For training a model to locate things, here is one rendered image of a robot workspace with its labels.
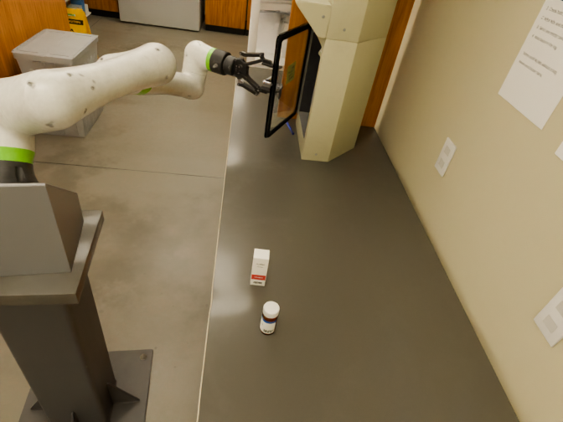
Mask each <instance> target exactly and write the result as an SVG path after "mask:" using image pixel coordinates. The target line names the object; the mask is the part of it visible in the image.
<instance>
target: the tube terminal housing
mask: <svg viewBox="0 0 563 422"><path fill-rule="evenodd" d="M328 1H329V2H330V4H331V5H332V11H331V15H330V19H329V23H328V31H327V35H326V38H325V39H322V38H319V37H318V40H319V42H320V44H321V46H322V53H321V57H320V61H319V66H318V74H317V78H316V83H315V93H314V97H313V102H312V107H311V108H310V112H308V113H309V117H308V121H307V129H306V133H305V137H304V139H303V134H302V126H301V122H300V116H299V110H298V115H297V119H296V128H297V137H298V142H299V147H300V153H301V158H302V160H312V161H320V162H329V161H331V160H332V159H334V158H335V157H338V156H340V155H342V154H344V153H345V152H347V151H349V150H351V149H353V148H354V145H355V142H356V140H357V136H358V134H359V128H360V126H361V122H362V120H363V117H364V112H365V108H366V106H367V103H368V99H369V95H370V91H371V89H372V85H373V83H374V78H375V75H376V71H377V69H378V66H379V62H380V58H381V55H382V52H383V48H384V46H385V41H386V38H387V34H388V32H389V29H390V24H391V20H392V18H393V15H394V11H395V6H396V4H397V1H398V0H328Z"/></svg>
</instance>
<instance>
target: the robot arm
mask: <svg viewBox="0 0 563 422"><path fill-rule="evenodd" d="M239 54H240V57H239V58H238V57H235V56H232V55H231V53H230V52H226V51H224V50H221V49H217V48H213V47H211V46H209V45H207V44H206V43H204V42H202V41H198V40H194V41H192V42H190V43H189V44H188V45H187V46H186V48H185V50H184V57H183V68H182V72H176V70H177V63H176V59H175V57H174V55H173V53H172V52H171V50H170V49H169V48H167V47H166V46H164V45H163V44H160V43H146V44H144V45H142V46H140V47H138V48H135V49H132V50H129V51H126V52H120V53H114V54H105V55H103V56H101V57H100V58H99V59H98V60H97V61H96V62H95V63H92V64H83V65H78V66H72V67H65V68H56V69H37V70H34V71H30V72H27V73H24V74H20V75H15V76H12V77H7V78H1V79H0V183H39V181H38V179H37V178H36V176H35V174H34V156H35V135H36V134H41V133H45V132H51V131H59V130H64V129H66V128H68V127H71V126H73V125H74V124H75V123H76V122H77V121H79V120H81V119H82V118H84V117H85V116H88V115H89V114H90V113H91V112H93V111H95V110H97V109H99V108H101V107H102V106H104V105H106V104H108V103H110V102H112V101H114V100H117V99H119V98H121V97H123V96H125V95H174V96H179V97H183V98H185V99H188V100H196V99H198V98H199V97H200V96H201V95H202V94H203V93H204V84H205V79H206V75H207V71H211V72H214V73H216V74H219V75H231V76H234V77H236V78H237V79H238V83H237V85H238V86H241V87H243V88H244V89H246V90H248V91H249V92H250V93H252V94H254V95H259V94H260V93H264V94H267V93H270V88H268V87H265V86H262V87H260V86H259V85H258V84H257V83H256V82H255V81H254V80H253V79H252V78H251V77H250V76H249V65H253V64H259V63H261V62H262V63H261V64H262V65H265V66H267V67H270V68H273V63H272V61H271V60H269V59H265V57H264V55H265V54H264V53H254V52H245V51H244V50H243V51H240V52H239ZM244 57H260V58H259V59H256V60H253V61H249V62H245V60H244V59H243V58H244ZM242 78H243V79H244V80H246V81H247V82H248V83H249V84H250V85H248V84H246V83H245V82H244V81H243V80H241V79H242Z"/></svg>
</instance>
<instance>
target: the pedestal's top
mask: <svg viewBox="0 0 563 422"><path fill-rule="evenodd" d="M81 212H82V215H83V219H84V223H83V226H82V230H81V233H80V239H79V243H78V247H77V251H76V254H75V260H74V264H73V267H72V271H71V272H60V273H48V274H35V275H10V276H0V306H25V305H53V304H78V303H79V301H80V297H81V293H82V291H83V288H84V284H85V280H86V277H87V274H88V271H89V268H90V263H91V261H92V258H93V254H94V252H95V249H96V244H97V241H98V239H99V236H100V232H101V228H102V225H103V222H104V216H103V212H102V210H81Z"/></svg>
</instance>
